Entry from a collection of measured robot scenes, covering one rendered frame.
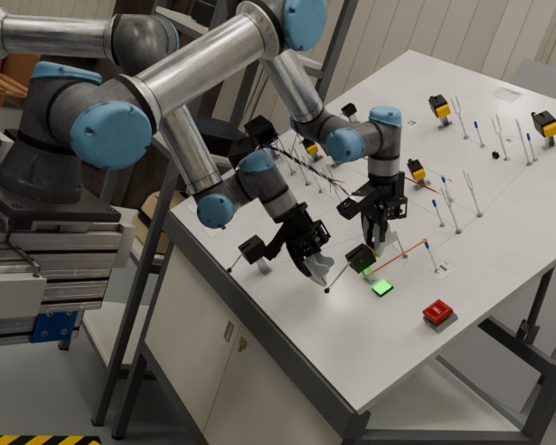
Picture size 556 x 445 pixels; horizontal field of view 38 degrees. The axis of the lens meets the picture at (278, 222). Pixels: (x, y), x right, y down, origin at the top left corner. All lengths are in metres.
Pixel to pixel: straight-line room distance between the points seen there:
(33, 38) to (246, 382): 1.02
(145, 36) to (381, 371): 0.87
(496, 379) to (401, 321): 2.81
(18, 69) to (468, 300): 6.70
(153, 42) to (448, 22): 4.03
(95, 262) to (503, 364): 3.36
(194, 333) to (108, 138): 1.26
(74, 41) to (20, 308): 0.73
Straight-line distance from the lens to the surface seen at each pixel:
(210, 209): 1.70
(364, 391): 1.77
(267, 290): 2.13
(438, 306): 1.82
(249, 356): 2.18
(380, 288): 1.96
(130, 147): 1.33
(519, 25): 5.17
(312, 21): 1.50
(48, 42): 1.91
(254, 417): 2.14
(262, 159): 1.82
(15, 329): 1.62
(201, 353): 2.42
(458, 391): 2.27
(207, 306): 2.41
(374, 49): 5.87
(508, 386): 4.63
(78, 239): 1.53
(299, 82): 1.75
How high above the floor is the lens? 1.60
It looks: 14 degrees down
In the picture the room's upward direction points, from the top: 19 degrees clockwise
